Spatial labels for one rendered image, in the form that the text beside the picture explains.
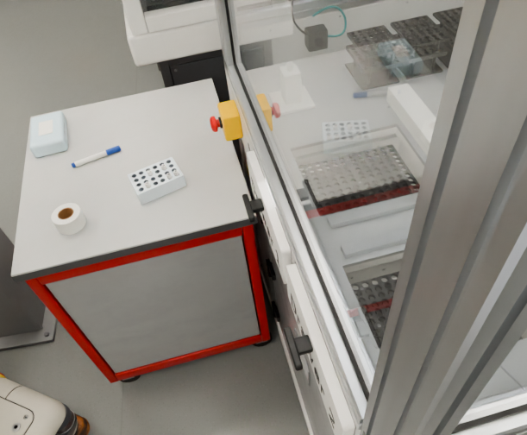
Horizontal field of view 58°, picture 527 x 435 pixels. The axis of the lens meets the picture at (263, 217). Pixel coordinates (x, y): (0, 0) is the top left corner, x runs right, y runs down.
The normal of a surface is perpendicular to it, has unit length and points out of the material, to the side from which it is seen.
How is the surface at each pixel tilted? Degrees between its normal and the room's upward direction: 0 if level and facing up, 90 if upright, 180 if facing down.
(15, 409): 0
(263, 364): 0
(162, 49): 90
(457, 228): 90
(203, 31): 90
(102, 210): 0
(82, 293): 90
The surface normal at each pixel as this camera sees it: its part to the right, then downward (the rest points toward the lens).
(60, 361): -0.08, -0.65
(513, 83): -0.97, 0.24
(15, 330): 0.15, 0.74
